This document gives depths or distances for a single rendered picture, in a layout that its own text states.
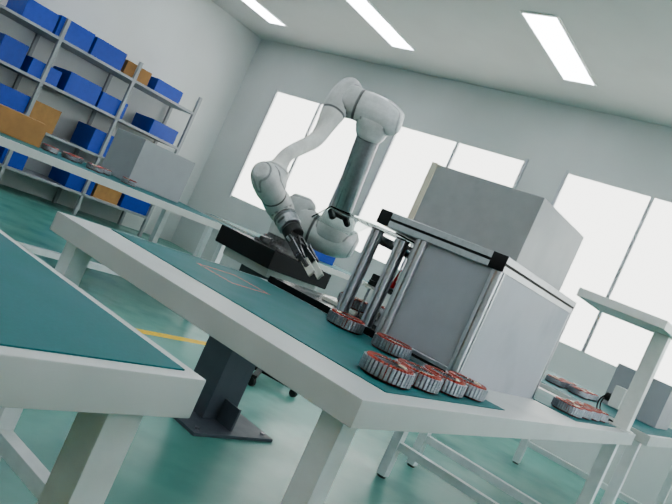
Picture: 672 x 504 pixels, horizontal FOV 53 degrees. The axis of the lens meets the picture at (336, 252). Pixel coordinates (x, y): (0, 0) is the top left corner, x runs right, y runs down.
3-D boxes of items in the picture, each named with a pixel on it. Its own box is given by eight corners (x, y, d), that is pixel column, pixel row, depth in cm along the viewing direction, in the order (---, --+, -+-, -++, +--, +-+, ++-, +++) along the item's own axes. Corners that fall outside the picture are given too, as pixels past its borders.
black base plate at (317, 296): (267, 281, 227) (269, 275, 227) (365, 313, 278) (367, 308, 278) (373, 338, 199) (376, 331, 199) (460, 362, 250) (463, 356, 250)
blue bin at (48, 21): (3, 10, 719) (11, -7, 719) (34, 27, 748) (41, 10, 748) (21, 15, 694) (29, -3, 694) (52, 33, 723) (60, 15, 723)
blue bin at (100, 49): (71, 49, 787) (79, 31, 786) (101, 65, 820) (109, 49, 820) (90, 54, 761) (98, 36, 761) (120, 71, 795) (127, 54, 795)
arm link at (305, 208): (271, 233, 319) (291, 191, 319) (305, 249, 316) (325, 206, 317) (263, 230, 303) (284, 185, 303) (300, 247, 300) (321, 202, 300)
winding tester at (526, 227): (405, 220, 213) (432, 161, 213) (461, 253, 248) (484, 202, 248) (515, 263, 190) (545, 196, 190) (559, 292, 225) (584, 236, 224)
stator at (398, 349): (368, 340, 186) (374, 328, 186) (405, 357, 186) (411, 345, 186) (371, 347, 175) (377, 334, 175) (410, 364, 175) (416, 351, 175)
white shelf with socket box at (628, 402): (532, 389, 273) (579, 286, 272) (559, 396, 302) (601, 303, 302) (617, 432, 252) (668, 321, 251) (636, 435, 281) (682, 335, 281)
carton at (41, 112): (6, 114, 757) (16, 91, 757) (35, 126, 786) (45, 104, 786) (22, 122, 733) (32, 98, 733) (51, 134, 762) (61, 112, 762)
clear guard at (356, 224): (311, 217, 223) (318, 200, 223) (350, 236, 242) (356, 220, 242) (387, 249, 203) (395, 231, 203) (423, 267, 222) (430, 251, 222)
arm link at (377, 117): (312, 237, 319) (354, 256, 317) (300, 250, 305) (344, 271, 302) (367, 84, 282) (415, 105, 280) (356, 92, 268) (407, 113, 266)
